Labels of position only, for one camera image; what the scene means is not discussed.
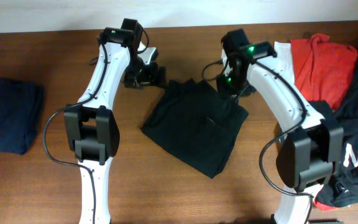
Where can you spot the folded navy blue garment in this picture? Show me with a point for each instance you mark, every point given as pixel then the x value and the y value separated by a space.
pixel 21 104

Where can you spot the red garment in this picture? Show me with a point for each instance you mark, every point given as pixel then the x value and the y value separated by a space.
pixel 323 69

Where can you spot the black shorts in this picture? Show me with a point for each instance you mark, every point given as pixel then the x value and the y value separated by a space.
pixel 195 125

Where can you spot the white garment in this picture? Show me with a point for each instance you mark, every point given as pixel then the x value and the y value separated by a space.
pixel 285 59

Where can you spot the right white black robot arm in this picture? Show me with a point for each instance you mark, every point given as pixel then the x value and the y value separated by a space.
pixel 307 152

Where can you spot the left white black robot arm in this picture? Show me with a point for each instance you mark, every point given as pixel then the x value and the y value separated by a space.
pixel 92 131

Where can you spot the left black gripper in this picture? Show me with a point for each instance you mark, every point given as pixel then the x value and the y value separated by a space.
pixel 150 76

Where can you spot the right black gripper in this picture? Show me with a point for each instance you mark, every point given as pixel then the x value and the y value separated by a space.
pixel 229 90

